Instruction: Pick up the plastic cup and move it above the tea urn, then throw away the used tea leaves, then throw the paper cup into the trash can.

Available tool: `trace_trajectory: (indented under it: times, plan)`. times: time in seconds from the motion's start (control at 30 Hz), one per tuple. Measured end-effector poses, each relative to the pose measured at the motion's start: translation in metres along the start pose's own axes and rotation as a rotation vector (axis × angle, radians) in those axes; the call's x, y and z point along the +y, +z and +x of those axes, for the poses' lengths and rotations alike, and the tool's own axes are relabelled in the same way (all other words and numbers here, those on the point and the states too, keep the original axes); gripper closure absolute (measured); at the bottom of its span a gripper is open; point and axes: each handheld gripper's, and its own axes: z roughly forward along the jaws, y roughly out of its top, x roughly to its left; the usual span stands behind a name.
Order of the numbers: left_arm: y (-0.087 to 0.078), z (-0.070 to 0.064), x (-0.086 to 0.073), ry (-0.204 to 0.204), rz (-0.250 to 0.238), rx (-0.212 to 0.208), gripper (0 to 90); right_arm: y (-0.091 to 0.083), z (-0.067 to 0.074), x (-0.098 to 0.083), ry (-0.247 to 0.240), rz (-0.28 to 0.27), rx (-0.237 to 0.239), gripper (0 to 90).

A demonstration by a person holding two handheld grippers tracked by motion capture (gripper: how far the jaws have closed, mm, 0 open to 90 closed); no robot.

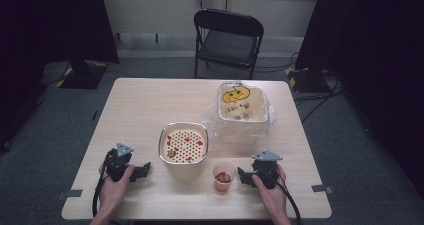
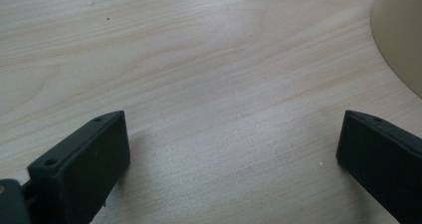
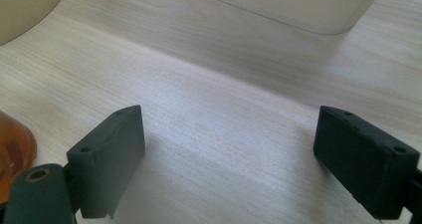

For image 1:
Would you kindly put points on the clear plastic bag liner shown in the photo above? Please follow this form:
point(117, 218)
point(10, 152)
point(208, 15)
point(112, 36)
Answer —
point(213, 125)

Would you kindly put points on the person's left hand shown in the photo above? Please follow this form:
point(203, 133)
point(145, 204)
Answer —
point(113, 191)

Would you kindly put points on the cream bucket with metal rim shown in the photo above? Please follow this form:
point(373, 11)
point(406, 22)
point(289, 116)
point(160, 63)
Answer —
point(183, 170)

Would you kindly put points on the grey tape strip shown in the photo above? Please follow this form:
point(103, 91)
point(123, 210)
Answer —
point(70, 194)
point(322, 188)

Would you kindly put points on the cream bin with yellow face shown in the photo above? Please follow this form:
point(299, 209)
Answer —
point(245, 106)

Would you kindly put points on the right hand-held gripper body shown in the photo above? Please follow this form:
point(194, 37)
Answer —
point(266, 168)

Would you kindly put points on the small black floor marker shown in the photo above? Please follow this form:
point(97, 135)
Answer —
point(95, 115)

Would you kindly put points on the black stand base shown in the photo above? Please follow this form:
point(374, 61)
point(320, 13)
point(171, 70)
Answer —
point(308, 80)
point(85, 76)

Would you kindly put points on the black curtain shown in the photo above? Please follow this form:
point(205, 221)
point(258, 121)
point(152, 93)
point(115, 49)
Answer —
point(40, 35)
point(376, 68)

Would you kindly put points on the black folding chair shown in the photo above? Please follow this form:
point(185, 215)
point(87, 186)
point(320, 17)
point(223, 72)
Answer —
point(230, 41)

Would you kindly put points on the cream perforated strainer insert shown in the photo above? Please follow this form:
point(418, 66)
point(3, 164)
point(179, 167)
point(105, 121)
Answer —
point(182, 145)

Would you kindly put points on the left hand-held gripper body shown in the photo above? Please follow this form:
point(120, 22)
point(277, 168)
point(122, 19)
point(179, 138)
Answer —
point(117, 166)

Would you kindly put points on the person's right hand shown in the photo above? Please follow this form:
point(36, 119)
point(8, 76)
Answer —
point(271, 198)

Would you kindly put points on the small clear plastic cup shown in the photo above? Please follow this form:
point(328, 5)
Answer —
point(224, 186)

